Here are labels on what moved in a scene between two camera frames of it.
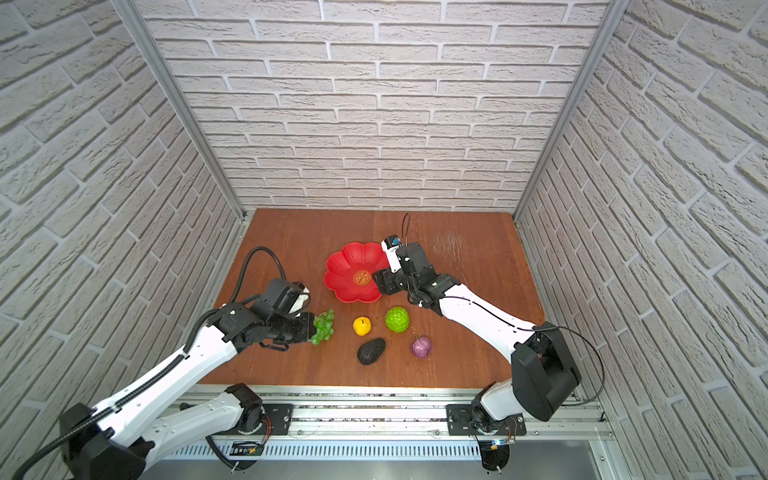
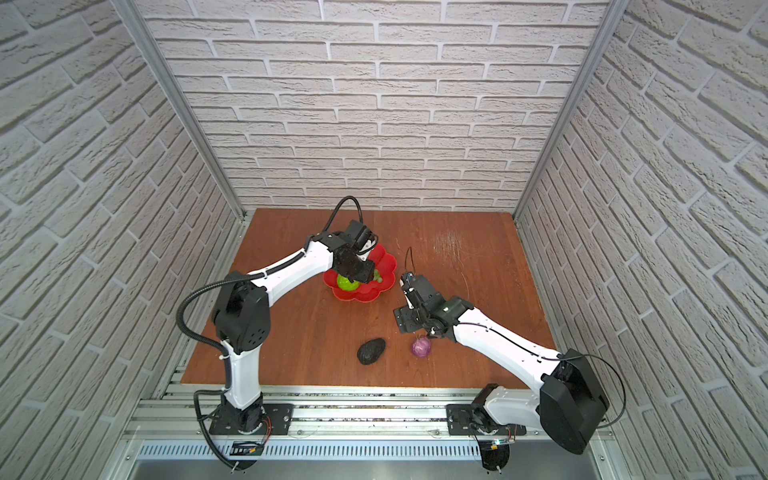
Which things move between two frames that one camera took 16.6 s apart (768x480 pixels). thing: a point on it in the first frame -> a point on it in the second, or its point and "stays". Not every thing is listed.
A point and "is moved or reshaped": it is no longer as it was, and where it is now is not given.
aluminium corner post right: [571, 109] stays
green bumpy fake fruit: [397, 319] is moved or reshaped
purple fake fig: [421, 346] stays
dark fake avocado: [370, 351] stays
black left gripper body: [298, 328] -> [362, 270]
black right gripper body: [398, 283] -> [414, 320]
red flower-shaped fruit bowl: [350, 272] stays
